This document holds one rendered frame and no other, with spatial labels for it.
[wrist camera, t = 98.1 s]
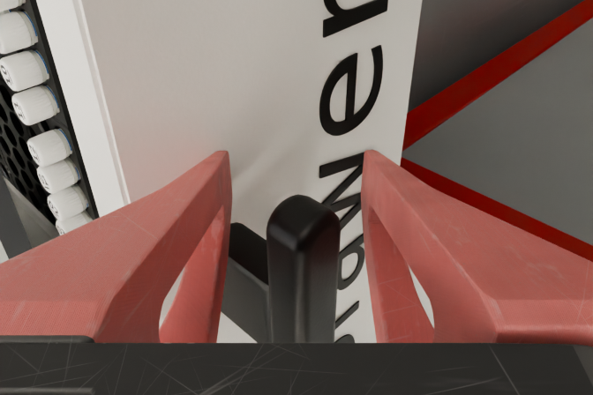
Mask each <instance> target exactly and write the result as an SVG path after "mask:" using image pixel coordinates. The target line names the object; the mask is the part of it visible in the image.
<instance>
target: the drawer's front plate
mask: <svg viewBox="0 0 593 395"><path fill-rule="evenodd" d="M36 1H37V4H38V7H39V11H40V14H41V19H42V22H43V25H44V28H45V32H46V35H47V37H48V41H49V46H50V49H51V53H52V56H53V58H54V62H55V65H56V70H57V73H58V77H59V79H60V83H61V86H62V89H63V92H64V98H65V100H66V104H67V107H68V110H69V113H70V116H71V121H72V125H73V128H74V130H75V134H76V137H77V140H78V143H79V149H80V151H81V155H82V158H83V161H84V164H85V167H86V172H87V176H88V179H89V182H90V185H91V188H92V192H93V194H94V200H95V203H96V206H97V209H98V213H99V215H100V217H101V216H103V215H105V214H108V213H110V212H113V211H115V210H116V209H119V208H121V207H123V206H125V205H128V204H129V203H132V202H134V201H136V200H138V199H140V198H143V197H145V196H147V195H149V194H151V193H153V192H155V191H157V190H159V189H161V188H163V187H164V186H166V185H167V184H169V183H171V182H172V181H174V180H175V179H177V178H178V177H179V176H180V175H182V174H184V173H185V172H186V171H188V170H189V169H191V168H193V167H194V166H196V165H197V164H199V163H200V162H201V161H202V160H204V159H205V158H207V157H208V156H210V155H211V154H213V153H215V152H217V151H228V152H229V164H230V173H231V184H232V210H231V222H230V224H231V223H235V222H238V223H242V224H244V225H245V226H246V227H248V228H249V229H250V230H252V231H253V232H255V233H256V234H258V235H259V236H261V237H262V238H264V239H265V240H266V226H267V222H268V220H269V218H270V216H271V214H272V212H273V211H274V209H275V207H276V206H277V205H278V204H279V203H280V202H282V201H283V200H285V199H286V198H289V197H291V196H294V195H297V194H299V195H304V196H308V197H310V198H313V199H315V200H316V201H318V202H320V203H322V202H323V201H324V200H325V199H326V198H327V197H328V196H329V195H330V194H331V193H332V192H333V191H334V190H335V189H336V188H337V187H338V186H339V185H340V184H341V183H342V182H343V181H344V180H345V179H346V178H347V177H348V176H349V175H350V174H351V173H352V172H353V171H354V170H355V169H356V168H357V167H358V166H357V167H354V168H350V169H347V170H344V171H341V172H339V173H336V174H333V175H330V176H327V177H324V178H321V179H320V178H319V166H321V165H325V164H327V163H330V162H333V161H336V160H341V159H344V158H347V157H349V156H352V155H356V154H359V153H363V152H365V151H366V150H372V149H373V150H376V151H378V152H380V153H382V154H383V155H385V156H386V157H387V158H388V159H390V160H391V161H393V162H394V163H396V164H397V165H399V166H400V164H401V157H402V145H403V138H404V131H405V124H406V118H407V111H408V105H409V92H410V85H411V78H412V71H413V64H414V58H415V51H416V44H417V32H418V25H419V19H420V11H421V5H422V0H388V6H387V11H386V12H383V13H381V14H379V15H377V16H375V17H372V18H370V19H367V20H365V21H363V22H360V23H358V24H356V25H353V26H351V27H348V28H346V29H344V30H341V31H340V32H338V33H335V34H332V35H329V36H327V37H326V38H323V20H324V19H328V18H331V17H333V15H332V14H331V13H330V12H329V11H328V10H327V8H326V6H325V4H324V0H36ZM370 1H372V0H336V2H337V3H338V5H339V6H340V7H341V8H342V9H344V10H348V9H352V8H355V7H357V6H359V5H362V4H366V3H368V2H370ZM378 45H381V47H382V53H383V74H382V81H381V86H380V89H379V95H378V98H377V100H376V101H375V104H374V106H373V108H372V110H371V112H370V113H369V115H368V116H367V117H366V118H365V119H364V120H363V121H362V122H361V123H360V124H359V125H358V126H357V127H356V128H355V129H354V130H351V131H350V132H348V133H346V134H343V135H340V136H332V135H330V134H328V133H326V132H325V131H324V129H323V128H322V125H321V122H320V119H319V103H320V97H321V93H322V90H323V87H324V84H325V83H326V81H327V78H328V76H329V75H330V73H331V72H332V70H333V69H334V68H335V67H336V66H337V65H338V64H339V63H340V62H341V61H342V60H344V59H345V58H346V57H348V56H351V55H353V54H355V53H358V56H357V82H356V95H355V108H354V114H355V113H356V112H357V111H359V110H360V109H361V107H362V106H363V105H364V104H365V103H366V101H367V99H368V97H369V95H370V92H371V89H372V83H373V75H374V63H373V56H372V50H371V48H374V47H377V46H378ZM357 301H359V309H357V310H356V311H355V312H354V313H353V314H352V315H351V316H350V317H349V318H348V319H347V320H345V321H344V322H343V323H342V324H341V325H340V326H339V327H338V328H337V329H336V330H335V332H334V342H335V341H336V340H337V339H339V338H340V337H342V336H344V335H346V334H350V335H352V336H353V337H354V340H355V343H377V341H376V334H375V328H374V322H373V314H372V303H371V296H370V289H369V283H368V276H367V270H366V263H365V255H364V265H363V267H362V270H361V272H360V273H359V274H358V276H357V278H356V279H355V280H354V282H353V283H352V284H351V285H349V286H348V287H347V288H345V289H343V290H338V289H337V302H336V317H335V321H336V320H337V319H338V318H339V317H341V316H342V315H343V314H344V313H345V312H346V311H347V310H348V309H349V308H351V307H352V306H353V305H354V304H355V303H356V302H357Z"/></svg>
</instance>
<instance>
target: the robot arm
mask: <svg viewBox="0 0 593 395"><path fill-rule="evenodd" d="M361 208H362V221H363V232H364V254H365V263H366V270H367V276H368V283H369V289H370V296H371V303H372V314H373V322H374V328H375V334H376V341H377V343H216V342H217V336H218V329H219V323H220V316H221V304H222V297H223V290H224V284H225V278H226V271H227V264H228V256H229V233H230V222H231V210H232V184H231V173H230V164H229V152H228V151H217V152H215V153H213V154H211V155H210V156H208V157H207V158H205V159H204V160H202V161H201V162H200V163H199V164H197V165H196V166H194V167H193V168H191V169H189V170H188V171H186V172H185V173H184V174H182V175H180V176H179V177H178V178H177V179H175V180H174V181H172V182H171V183H169V184H167V185H166V186H164V187H163V188H161V189H159V190H157V191H155V192H153V193H151V194H149V195H147V196H145V197H142V198H140V199H138V200H136V201H134V202H132V203H129V204H128V205H125V206H123V207H121V208H119V209H116V210H115V211H113V212H110V213H108V214H105V215H103V216H101V217H100V218H98V219H96V220H92V221H90V222H88V223H86V224H85V225H83V226H80V227H77V228H75V229H73V230H72V231H70V232H67V233H65V234H63V235H60V236H58V237H56V238H54V239H52V240H50V241H48V242H45V243H43V244H41V245H39V246H37V247H35V248H33V249H30V250H28V251H26V252H24V253H22V254H20V255H17V256H16V257H13V258H11V259H9V260H6V261H4V262H2V263H1V264H0V395H593V262H591V261H589V260H588V259H586V258H584V257H580V256H578V255H576V254H574V253H573V252H570V251H568V250H565V249H563V248H561V247H559V246H557V245H555V244H553V243H551V242H547V241H546V240H544V239H542V238H540V237H537V236H535V235H533V234H531V233H529V232H526V231H524V230H522V229H520V228H518V227H515V226H513V225H511V224H509V223H507V222H505V221H503V220H500V219H498V218H496V217H494V216H491V215H490V214H488V213H486V212H483V211H480V210H478V209H476V208H475V207H473V206H471V205H467V204H465V203H463V202H462V201H460V200H457V199H455V198H453V197H450V196H448V195H446V194H444V193H442V192H440V191H438V190H435V189H434V188H432V187H431V186H429V185H427V184H426V183H424V182H422V181H421V180H419V179H418V178H416V177H415V176H413V175H412V174H411V173H410V172H408V171H407V170H405V169H404V168H402V167H400V166H399V165H397V164H396V163H394V162H393V161H391V160H390V159H388V158H387V157H386V156H385V155H383V154H382V153H380V152H378V151H376V150H366V151H365V152H364V164H363V173H362V184H361ZM409 268H410V269H411V271H412V272H413V273H414V275H415V277H416V278H417V280H418V282H419V284H420V285H421V287H422V289H423V290H424V291H425V293H426V295H427V296H428V298H429V300H430V303H431V306H432V313H433V319H434V328H433V326H432V323H431V321H430V319H429V317H428V316H427V314H426V312H425V310H424V307H423V305H422V303H421V302H420V299H419V297H418V294H417V291H416V289H415V286H414V282H413V279H412V277H411V273H410V270H409ZM183 269H184V271H183V275H182V278H181V280H180V284H179V287H178V289H177V292H176V296H175V298H174V300H173V302H172V304H171V306H170V308H169V311H168V313H167V315H166V316H165V318H164V320H163V322H162V324H161V327H160V329H159V326H160V317H161V307H162V304H163V302H164V299H165V298H166V296H167V294H168V293H169V291H170V289H171V288H172V287H173V285H174V283H175V282H176V280H177V278H178V276H179V275H180V273H181V271H182V270H183Z"/></svg>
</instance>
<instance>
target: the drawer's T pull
mask: <svg viewBox="0 0 593 395"><path fill-rule="evenodd" d="M340 240H341V223H340V220H339V217H338V216H337V215H336V214H335V213H334V212H333V211H332V210H331V209H330V208H328V207H326V206H325V205H322V204H321V203H320V202H318V201H316V200H315V199H313V198H311V197H308V196H304V195H299V194H297V195H294V196H291V197H288V198H286V199H285V200H283V201H282V202H280V203H279V204H278V205H277V206H276V207H275V209H274V211H273V212H272V214H271V216H270V218H269V220H268V222H267V226H266V240H265V239H264V238H262V237H261V236H259V235H258V234H256V233H255V232H253V231H252V230H250V229H249V228H248V227H246V226H245V225H244V224H242V223H238V222H235V223H231V224H230V233H229V256H228V264H227V271H226V278H225V284H224V290H223V297H222V304H221V312H222V313H223V314H224V315H225V316H226V317H228V318H229V319H230V320H231V321H232V322H233V323H235V324H236V325H237V326H238V327H239V328H241V329H242V330H243V331H244V332H246V333H247V334H248V335H249V336H250V337H251V338H253V339H254V340H255V341H256V342H257V343H334V332H335V317H336V302H337V286H338V271H339V256H340Z"/></svg>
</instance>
